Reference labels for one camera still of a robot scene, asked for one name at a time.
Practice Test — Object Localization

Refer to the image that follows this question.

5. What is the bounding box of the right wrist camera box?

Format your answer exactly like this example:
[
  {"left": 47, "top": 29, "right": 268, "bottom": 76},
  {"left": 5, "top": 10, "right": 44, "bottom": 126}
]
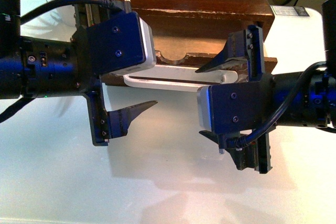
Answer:
[{"left": 197, "top": 81, "right": 272, "bottom": 134}]

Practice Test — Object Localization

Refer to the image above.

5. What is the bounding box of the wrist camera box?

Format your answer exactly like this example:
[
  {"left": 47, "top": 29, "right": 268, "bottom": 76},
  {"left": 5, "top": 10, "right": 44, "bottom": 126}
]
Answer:
[
  {"left": 87, "top": 12, "right": 156, "bottom": 76},
  {"left": 197, "top": 81, "right": 272, "bottom": 134}
]

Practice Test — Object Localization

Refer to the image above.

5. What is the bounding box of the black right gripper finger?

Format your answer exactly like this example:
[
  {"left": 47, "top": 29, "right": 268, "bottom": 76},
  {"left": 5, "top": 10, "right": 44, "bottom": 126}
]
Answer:
[{"left": 199, "top": 130, "right": 256, "bottom": 170}]

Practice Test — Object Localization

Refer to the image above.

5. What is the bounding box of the black left camera cable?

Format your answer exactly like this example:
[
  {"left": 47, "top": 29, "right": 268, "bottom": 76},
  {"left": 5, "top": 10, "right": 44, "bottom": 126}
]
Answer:
[{"left": 19, "top": 0, "right": 132, "bottom": 25}]

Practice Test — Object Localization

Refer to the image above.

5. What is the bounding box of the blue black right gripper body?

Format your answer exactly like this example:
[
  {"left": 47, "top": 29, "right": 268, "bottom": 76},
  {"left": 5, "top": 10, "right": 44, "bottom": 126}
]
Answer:
[{"left": 219, "top": 24, "right": 276, "bottom": 174}]

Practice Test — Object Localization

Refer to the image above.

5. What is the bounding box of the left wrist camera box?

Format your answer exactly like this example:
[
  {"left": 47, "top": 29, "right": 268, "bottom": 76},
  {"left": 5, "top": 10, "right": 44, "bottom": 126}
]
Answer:
[{"left": 87, "top": 12, "right": 156, "bottom": 76}]

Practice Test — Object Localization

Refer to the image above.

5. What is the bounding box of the white drawer handle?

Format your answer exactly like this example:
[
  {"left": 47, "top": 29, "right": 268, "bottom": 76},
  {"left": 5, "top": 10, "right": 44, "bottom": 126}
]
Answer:
[{"left": 123, "top": 65, "right": 238, "bottom": 92}]

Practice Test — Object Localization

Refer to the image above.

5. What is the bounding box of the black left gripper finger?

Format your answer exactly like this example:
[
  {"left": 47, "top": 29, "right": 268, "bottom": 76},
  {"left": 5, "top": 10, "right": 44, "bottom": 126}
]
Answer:
[{"left": 107, "top": 100, "right": 158, "bottom": 138}]

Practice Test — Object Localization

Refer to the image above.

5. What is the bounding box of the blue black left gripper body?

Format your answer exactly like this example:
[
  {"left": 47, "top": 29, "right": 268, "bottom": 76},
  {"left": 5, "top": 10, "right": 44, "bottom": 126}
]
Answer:
[{"left": 71, "top": 4, "right": 131, "bottom": 146}]

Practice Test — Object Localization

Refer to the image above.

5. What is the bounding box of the black label sticker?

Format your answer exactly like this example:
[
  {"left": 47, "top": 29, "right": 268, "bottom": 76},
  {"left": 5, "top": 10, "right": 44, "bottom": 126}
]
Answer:
[{"left": 271, "top": 5, "right": 310, "bottom": 17}]

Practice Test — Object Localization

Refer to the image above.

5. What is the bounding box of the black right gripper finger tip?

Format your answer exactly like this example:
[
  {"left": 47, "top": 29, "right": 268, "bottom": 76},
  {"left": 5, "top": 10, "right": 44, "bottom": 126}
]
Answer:
[{"left": 195, "top": 30, "right": 249, "bottom": 73}]

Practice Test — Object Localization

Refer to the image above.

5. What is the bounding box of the black right camera cable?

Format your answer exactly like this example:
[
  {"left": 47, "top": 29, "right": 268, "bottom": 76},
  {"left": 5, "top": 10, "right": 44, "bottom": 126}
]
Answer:
[{"left": 218, "top": 61, "right": 328, "bottom": 155}]

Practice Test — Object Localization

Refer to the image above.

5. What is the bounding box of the black camera cable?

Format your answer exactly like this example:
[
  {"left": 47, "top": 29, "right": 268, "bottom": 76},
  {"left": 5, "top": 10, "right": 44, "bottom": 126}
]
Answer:
[
  {"left": 19, "top": 0, "right": 132, "bottom": 25},
  {"left": 218, "top": 61, "right": 328, "bottom": 155}
]

